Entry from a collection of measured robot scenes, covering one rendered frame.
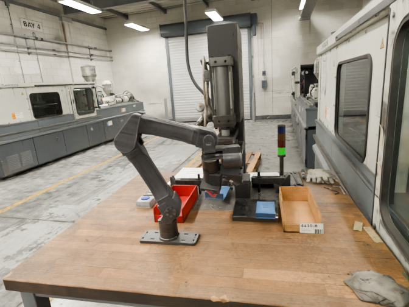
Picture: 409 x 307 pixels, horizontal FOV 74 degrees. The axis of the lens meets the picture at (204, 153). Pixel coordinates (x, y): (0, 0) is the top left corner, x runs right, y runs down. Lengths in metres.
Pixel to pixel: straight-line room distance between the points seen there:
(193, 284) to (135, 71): 11.23
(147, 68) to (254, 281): 11.03
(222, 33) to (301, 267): 0.94
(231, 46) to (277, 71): 9.14
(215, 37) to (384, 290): 1.04
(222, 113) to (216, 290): 0.70
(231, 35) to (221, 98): 0.27
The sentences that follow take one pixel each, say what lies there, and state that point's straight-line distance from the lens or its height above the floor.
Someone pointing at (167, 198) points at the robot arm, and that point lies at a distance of 0.89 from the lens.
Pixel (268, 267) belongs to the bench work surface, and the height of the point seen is 0.90.
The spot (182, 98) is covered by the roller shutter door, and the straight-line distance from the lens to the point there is 10.97.
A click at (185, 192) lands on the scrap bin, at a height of 0.92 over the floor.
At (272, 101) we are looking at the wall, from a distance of 10.40.
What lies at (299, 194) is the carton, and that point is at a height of 0.93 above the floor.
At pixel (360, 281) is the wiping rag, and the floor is 0.91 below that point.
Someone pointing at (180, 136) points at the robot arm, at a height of 1.26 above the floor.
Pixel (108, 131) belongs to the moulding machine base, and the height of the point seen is 0.33.
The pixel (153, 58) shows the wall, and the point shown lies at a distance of 11.46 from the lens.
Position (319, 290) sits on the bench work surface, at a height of 0.90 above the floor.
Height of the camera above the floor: 1.41
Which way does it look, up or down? 14 degrees down
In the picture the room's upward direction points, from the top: 4 degrees counter-clockwise
